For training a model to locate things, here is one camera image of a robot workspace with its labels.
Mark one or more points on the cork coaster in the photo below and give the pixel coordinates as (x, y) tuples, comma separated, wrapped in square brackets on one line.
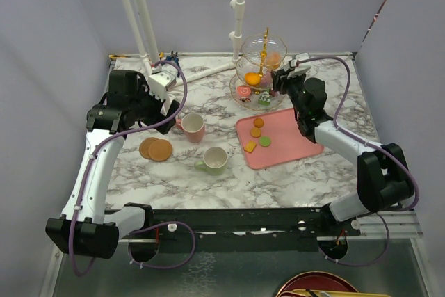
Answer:
[(160, 150), (144, 147)]

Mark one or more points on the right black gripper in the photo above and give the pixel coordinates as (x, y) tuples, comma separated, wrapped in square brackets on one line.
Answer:
[(281, 81)]

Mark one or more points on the pink serving tray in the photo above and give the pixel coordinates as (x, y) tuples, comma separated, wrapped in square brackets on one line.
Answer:
[(286, 142)]

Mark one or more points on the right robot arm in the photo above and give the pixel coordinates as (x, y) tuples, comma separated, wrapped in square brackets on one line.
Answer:
[(382, 174)]

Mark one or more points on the toy green macaron lower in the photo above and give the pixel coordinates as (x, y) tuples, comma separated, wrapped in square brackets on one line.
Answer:
[(264, 141)]

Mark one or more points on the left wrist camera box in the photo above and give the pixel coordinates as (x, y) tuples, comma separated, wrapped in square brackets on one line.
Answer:
[(159, 83)]

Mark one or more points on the toy green cake slice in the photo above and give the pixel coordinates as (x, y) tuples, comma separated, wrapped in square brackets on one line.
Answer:
[(264, 98)]

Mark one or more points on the toy orange egg tart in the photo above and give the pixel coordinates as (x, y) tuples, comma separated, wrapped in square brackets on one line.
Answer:
[(252, 78)]

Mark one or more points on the toy yellow cracker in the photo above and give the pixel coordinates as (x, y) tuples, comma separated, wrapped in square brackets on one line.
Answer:
[(250, 146)]

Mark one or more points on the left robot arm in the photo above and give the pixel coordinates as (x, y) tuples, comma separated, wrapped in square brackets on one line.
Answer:
[(84, 228)]

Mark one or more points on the toy brown chip cookie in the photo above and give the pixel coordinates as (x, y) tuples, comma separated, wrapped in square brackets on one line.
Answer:
[(258, 122)]

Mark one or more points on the toy bread bun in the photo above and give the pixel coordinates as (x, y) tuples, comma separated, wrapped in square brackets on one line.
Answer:
[(273, 61)]

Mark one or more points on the pink mug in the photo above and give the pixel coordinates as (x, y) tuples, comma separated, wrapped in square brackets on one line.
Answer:
[(193, 127)]

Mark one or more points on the toy purple cake slice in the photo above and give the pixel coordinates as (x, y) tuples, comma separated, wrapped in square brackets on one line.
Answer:
[(274, 93)]

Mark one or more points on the three-tier glass dessert stand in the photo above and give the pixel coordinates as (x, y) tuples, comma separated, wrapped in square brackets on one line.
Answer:
[(254, 53)]

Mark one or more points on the yellow-handled tool at wall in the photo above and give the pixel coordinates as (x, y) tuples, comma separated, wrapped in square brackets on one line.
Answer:
[(116, 56)]

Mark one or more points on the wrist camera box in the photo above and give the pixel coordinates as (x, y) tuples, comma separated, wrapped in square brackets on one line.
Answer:
[(159, 83), (299, 64)]

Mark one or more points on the toy orange round cookie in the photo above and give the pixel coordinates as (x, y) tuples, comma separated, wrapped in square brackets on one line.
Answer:
[(255, 132)]

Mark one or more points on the blue-handled pliers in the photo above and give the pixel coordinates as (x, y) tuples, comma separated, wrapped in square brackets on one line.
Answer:
[(173, 58)]

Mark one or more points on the white pvc pipe frame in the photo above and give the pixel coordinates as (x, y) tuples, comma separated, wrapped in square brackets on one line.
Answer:
[(189, 23)]

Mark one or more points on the red round tray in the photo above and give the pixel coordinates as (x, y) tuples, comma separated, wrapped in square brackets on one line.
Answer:
[(317, 280)]

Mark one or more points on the green mug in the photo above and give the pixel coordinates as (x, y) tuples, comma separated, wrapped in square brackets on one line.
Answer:
[(214, 161)]

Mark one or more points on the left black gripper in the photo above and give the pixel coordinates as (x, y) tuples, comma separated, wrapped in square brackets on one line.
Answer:
[(158, 117)]

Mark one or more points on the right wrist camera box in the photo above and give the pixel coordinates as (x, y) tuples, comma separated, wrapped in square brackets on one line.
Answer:
[(299, 64)]

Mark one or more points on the aluminium rail base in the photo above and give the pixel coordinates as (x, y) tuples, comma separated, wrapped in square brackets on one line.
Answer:
[(305, 222)]

